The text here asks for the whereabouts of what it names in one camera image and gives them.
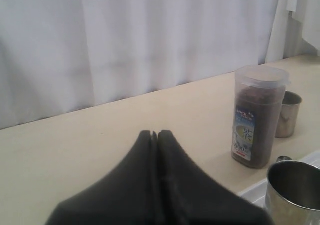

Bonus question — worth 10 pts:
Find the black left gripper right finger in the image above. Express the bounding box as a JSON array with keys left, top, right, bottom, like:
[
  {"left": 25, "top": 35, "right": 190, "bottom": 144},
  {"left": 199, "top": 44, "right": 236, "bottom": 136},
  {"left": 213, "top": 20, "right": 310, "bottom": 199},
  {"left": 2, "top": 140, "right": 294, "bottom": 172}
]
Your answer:
[{"left": 157, "top": 130, "right": 273, "bottom": 225}]

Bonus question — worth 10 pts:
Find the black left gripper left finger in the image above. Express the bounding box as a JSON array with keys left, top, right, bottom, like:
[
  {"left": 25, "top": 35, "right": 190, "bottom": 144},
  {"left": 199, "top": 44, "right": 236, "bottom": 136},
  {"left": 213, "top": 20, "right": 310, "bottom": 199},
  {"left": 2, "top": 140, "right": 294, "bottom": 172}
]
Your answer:
[{"left": 46, "top": 130, "right": 160, "bottom": 225}]

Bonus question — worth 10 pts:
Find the steel mug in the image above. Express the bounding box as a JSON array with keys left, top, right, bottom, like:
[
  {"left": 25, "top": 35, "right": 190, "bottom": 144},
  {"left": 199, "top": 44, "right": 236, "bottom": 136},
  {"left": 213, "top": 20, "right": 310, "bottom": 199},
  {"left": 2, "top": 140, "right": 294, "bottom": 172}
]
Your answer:
[
  {"left": 275, "top": 91, "right": 303, "bottom": 139},
  {"left": 265, "top": 156, "right": 320, "bottom": 225}
]

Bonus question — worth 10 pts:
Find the clear plastic tall container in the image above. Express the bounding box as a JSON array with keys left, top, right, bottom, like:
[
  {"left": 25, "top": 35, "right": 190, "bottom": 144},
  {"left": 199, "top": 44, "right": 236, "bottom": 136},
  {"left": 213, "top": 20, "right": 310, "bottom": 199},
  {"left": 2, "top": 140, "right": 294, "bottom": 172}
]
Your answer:
[{"left": 231, "top": 65, "right": 290, "bottom": 169}]

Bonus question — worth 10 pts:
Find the white plastic tray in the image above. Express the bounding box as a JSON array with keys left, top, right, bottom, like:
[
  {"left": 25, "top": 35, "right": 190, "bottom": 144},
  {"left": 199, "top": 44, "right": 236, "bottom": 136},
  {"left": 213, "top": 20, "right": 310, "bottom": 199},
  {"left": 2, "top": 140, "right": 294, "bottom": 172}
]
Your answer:
[{"left": 237, "top": 150, "right": 320, "bottom": 209}]

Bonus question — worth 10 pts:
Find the white curtain backdrop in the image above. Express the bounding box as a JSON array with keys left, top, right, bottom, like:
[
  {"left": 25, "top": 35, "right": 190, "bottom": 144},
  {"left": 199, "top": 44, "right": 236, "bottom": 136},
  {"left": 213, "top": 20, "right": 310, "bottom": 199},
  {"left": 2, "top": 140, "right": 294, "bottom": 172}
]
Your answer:
[{"left": 0, "top": 0, "right": 320, "bottom": 129}]

